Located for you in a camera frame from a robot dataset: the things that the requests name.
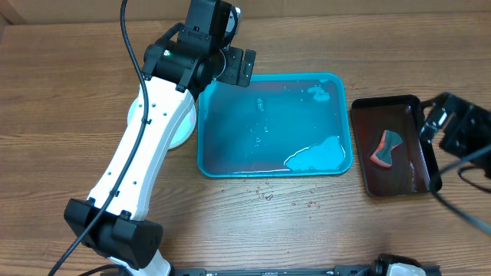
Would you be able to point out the orange black sponge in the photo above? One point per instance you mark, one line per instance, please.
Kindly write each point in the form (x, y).
(382, 155)

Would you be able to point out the teal plastic tray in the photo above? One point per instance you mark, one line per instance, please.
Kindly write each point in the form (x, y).
(281, 125)

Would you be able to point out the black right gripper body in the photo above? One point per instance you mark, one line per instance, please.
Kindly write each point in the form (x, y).
(456, 137)

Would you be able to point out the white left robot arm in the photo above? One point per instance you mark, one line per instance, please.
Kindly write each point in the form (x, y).
(175, 70)

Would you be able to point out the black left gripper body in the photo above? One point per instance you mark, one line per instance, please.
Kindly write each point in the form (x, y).
(225, 66)

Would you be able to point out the light blue plate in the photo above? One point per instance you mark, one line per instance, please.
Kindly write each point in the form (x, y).
(184, 131)

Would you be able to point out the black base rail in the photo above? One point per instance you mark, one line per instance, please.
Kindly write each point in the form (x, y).
(340, 270)

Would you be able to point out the grey device at base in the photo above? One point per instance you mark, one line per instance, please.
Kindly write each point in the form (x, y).
(395, 265)

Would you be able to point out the black rectangular tray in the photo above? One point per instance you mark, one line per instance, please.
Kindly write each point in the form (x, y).
(414, 162)

